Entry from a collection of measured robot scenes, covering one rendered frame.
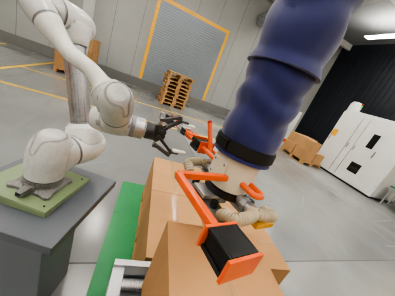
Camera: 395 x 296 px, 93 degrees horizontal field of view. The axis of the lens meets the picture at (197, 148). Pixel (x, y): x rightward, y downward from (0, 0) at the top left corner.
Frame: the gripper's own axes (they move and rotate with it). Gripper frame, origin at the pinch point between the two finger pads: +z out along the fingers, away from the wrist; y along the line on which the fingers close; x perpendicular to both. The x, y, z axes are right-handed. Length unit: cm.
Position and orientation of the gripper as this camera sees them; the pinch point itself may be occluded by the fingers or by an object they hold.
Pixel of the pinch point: (188, 140)
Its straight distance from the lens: 88.9
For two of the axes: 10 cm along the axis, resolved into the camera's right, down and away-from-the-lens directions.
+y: -3.5, 8.8, 3.3
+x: 2.6, 4.3, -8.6
